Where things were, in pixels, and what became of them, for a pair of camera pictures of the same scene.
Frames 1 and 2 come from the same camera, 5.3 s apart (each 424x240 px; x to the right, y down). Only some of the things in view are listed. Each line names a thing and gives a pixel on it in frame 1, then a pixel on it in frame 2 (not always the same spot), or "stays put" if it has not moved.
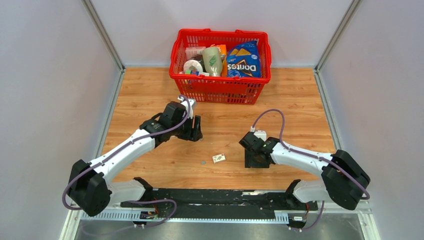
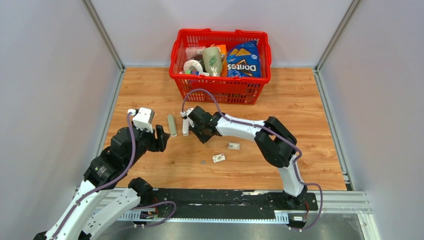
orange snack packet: [223, 51] stays put
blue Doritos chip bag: [243, 60] stays put
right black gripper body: [251, 161] -> [202, 136]
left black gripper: [193, 134] -> [158, 144]
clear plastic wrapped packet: [191, 51] stays put
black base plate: [220, 203] stays put
